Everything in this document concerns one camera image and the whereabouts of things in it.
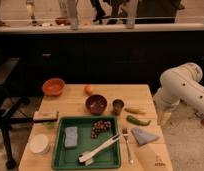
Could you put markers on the grey blue sponge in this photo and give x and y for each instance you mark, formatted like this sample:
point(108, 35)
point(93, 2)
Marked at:
point(71, 137)

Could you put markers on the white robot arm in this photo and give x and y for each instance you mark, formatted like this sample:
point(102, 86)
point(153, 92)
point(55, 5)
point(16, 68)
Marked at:
point(179, 83)

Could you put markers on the orange fruit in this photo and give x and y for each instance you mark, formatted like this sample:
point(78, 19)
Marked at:
point(88, 89)

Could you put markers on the dark red bowl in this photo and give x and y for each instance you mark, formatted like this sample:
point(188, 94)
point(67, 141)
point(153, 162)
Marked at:
point(96, 104)

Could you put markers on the small metal cup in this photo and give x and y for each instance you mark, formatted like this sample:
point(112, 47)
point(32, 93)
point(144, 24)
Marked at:
point(118, 105)

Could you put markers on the bunch of dark grapes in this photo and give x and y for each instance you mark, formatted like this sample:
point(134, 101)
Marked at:
point(99, 127)

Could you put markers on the green pepper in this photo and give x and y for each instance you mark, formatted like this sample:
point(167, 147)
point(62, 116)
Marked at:
point(136, 121)

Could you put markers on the orange bowl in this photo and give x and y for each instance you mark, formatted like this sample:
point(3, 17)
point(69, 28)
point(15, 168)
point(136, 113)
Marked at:
point(53, 87)

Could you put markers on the silver fork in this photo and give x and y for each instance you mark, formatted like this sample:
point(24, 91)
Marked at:
point(126, 136)

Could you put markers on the green plastic tray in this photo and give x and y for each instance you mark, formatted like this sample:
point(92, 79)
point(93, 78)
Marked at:
point(67, 158)

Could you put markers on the grey folded cloth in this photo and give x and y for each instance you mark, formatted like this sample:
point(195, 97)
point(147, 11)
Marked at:
point(142, 137)

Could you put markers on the wooden block brush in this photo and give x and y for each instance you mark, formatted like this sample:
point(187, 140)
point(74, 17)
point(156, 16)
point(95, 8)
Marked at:
point(45, 116)

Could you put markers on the white plastic tongs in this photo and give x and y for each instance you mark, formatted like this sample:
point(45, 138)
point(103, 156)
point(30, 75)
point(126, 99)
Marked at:
point(88, 155)

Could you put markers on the red bowl on counter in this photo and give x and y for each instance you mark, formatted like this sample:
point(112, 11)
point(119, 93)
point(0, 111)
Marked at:
point(62, 21)

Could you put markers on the white round container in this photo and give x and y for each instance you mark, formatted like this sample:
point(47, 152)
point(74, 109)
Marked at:
point(39, 144)

